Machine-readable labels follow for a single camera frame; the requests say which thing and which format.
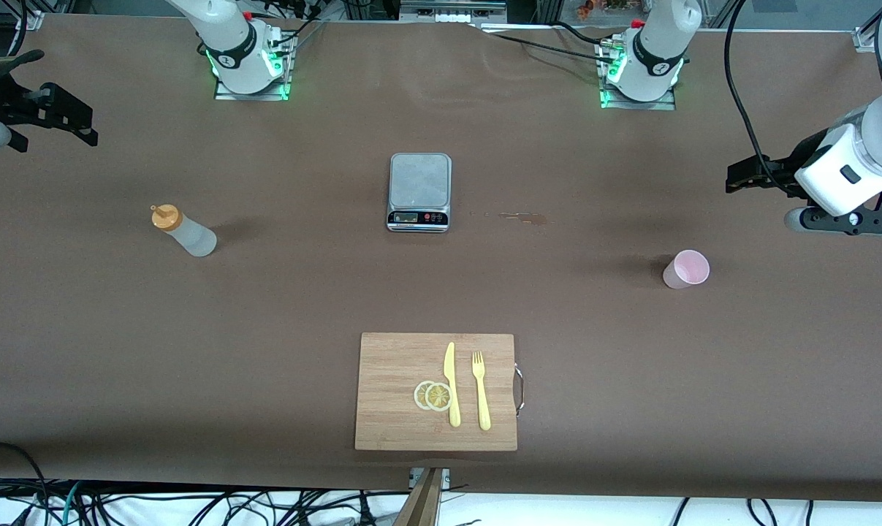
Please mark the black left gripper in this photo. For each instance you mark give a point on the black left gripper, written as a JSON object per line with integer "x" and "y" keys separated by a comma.
{"x": 799, "y": 160}

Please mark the yellow plastic knife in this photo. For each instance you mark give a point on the yellow plastic knife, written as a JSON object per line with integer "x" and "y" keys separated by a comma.
{"x": 450, "y": 372}

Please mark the aluminium frame profile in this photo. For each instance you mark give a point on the aluminium frame profile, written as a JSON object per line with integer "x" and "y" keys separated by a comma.
{"x": 866, "y": 40}
{"x": 30, "y": 20}

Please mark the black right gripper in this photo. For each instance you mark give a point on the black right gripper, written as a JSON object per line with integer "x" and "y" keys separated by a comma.
{"x": 11, "y": 102}

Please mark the clear sauce bottle orange cap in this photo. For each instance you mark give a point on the clear sauce bottle orange cap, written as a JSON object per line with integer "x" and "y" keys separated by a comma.
{"x": 192, "y": 237}

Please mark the silver digital kitchen scale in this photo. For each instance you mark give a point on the silver digital kitchen scale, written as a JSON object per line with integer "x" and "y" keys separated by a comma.
{"x": 419, "y": 183}

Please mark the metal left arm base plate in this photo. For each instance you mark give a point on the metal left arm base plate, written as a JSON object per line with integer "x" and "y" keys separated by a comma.
{"x": 645, "y": 106}

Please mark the wooden cutting board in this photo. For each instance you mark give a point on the wooden cutting board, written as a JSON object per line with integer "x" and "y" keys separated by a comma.
{"x": 389, "y": 394}

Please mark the brown table cover sheet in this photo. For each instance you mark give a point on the brown table cover sheet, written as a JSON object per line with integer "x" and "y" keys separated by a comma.
{"x": 630, "y": 380}

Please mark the yellow plastic fork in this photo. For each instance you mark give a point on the yellow plastic fork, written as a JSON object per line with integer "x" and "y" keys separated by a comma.
{"x": 482, "y": 402}

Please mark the wooden post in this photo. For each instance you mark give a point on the wooden post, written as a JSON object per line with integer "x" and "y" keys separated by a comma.
{"x": 422, "y": 508}

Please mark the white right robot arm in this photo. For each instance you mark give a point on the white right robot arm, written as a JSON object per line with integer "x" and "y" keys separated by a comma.
{"x": 229, "y": 36}

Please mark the white power strip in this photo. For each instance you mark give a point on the white power strip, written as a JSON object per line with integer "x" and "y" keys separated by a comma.
{"x": 459, "y": 17}

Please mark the pink plastic cup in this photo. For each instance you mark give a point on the pink plastic cup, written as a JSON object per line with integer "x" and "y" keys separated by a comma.
{"x": 685, "y": 270}

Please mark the metal table bracket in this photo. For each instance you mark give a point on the metal table bracket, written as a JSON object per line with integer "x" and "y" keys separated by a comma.
{"x": 413, "y": 476}

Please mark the lemon slice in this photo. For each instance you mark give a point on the lemon slice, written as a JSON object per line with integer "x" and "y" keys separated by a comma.
{"x": 419, "y": 395}
{"x": 438, "y": 397}

